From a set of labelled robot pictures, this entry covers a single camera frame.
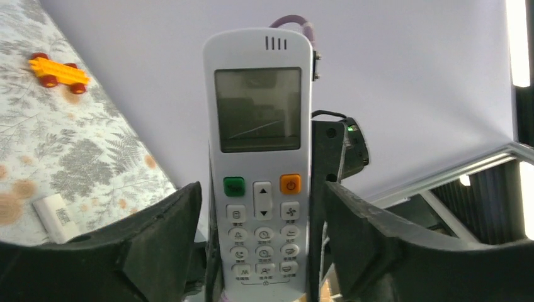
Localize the yellow toy car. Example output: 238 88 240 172
28 52 89 94

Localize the long white rectangular remote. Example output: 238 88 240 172
32 194 81 244

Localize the floral patterned table mat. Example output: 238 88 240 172
1 1 175 245

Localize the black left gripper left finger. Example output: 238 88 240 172
1 182 203 301

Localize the white air conditioner remote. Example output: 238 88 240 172
203 27 314 301

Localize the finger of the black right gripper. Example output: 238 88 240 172
306 120 346 301

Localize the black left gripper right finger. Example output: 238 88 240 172
323 182 533 301

